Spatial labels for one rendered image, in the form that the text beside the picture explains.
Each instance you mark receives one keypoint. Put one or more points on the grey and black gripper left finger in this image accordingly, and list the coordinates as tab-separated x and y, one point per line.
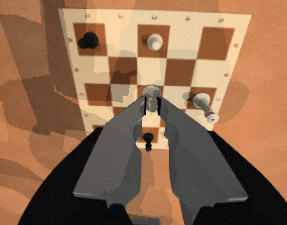
105	168

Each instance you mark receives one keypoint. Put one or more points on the chessboard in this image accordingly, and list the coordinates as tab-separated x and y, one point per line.
198	54

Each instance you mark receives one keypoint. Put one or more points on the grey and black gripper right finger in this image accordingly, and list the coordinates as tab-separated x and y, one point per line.
207	171

